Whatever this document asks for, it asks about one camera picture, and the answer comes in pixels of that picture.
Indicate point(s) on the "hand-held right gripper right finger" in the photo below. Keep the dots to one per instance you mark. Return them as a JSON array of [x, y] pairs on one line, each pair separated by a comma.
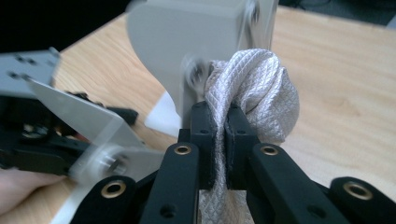
[[241, 143]]

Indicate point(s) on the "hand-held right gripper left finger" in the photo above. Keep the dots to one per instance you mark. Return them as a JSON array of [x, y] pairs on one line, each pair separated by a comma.
[[202, 140]]

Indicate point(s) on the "expandable grey metal bookend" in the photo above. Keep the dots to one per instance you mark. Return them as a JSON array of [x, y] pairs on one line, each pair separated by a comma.
[[174, 40]]

